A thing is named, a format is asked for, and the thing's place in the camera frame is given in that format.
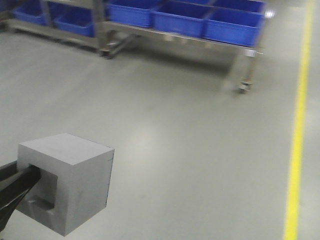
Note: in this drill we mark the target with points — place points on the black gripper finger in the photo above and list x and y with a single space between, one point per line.
14 188
8 170

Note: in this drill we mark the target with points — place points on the gray hollow cube base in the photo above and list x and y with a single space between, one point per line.
74 184

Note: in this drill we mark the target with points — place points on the steel cart with bins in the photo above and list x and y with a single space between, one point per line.
109 25

